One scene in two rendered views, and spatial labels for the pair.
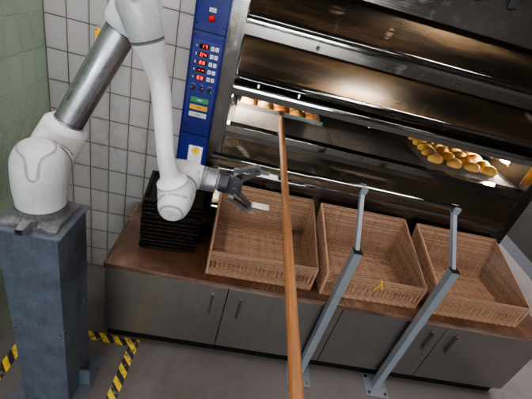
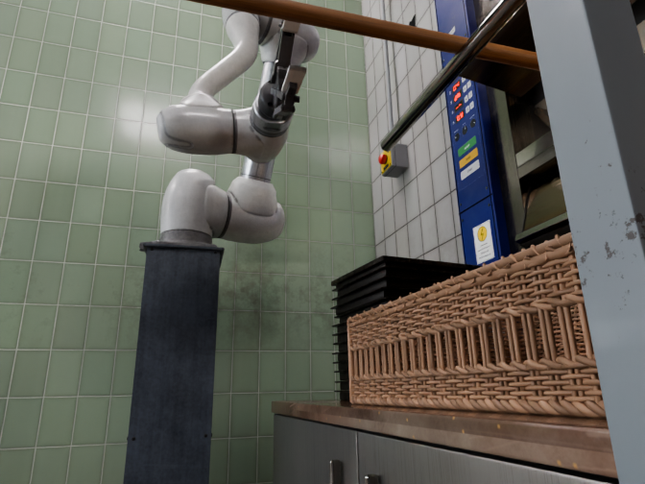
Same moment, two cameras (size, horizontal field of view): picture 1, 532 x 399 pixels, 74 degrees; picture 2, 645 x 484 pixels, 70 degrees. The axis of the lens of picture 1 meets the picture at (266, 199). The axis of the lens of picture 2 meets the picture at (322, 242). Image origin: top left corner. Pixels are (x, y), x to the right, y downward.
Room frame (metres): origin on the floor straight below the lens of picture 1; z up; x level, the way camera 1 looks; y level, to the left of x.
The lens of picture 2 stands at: (1.12, -0.67, 0.61)
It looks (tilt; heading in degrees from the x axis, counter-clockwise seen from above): 18 degrees up; 81
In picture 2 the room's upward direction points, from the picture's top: 1 degrees counter-clockwise
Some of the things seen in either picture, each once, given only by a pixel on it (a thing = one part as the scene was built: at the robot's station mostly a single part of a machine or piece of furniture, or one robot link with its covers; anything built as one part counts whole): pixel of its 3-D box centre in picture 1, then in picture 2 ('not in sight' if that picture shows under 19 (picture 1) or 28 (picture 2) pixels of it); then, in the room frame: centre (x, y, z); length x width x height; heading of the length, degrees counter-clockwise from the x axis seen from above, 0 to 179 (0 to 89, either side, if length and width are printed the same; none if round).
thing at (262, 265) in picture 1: (264, 233); (560, 306); (1.58, -0.04, 0.72); 0.56 x 0.49 x 0.28; 100
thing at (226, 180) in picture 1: (229, 184); (278, 91); (1.17, 0.15, 1.19); 0.09 x 0.07 x 0.08; 97
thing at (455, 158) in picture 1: (445, 147); not in sight; (2.45, -1.08, 1.21); 0.61 x 0.48 x 0.06; 8
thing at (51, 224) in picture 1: (39, 211); (179, 246); (0.91, 0.72, 1.03); 0.22 x 0.18 x 0.06; 6
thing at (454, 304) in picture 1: (463, 272); not in sight; (1.76, -1.24, 0.72); 0.56 x 0.49 x 0.28; 99
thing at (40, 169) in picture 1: (39, 172); (192, 205); (0.94, 0.73, 1.17); 0.18 x 0.16 x 0.22; 24
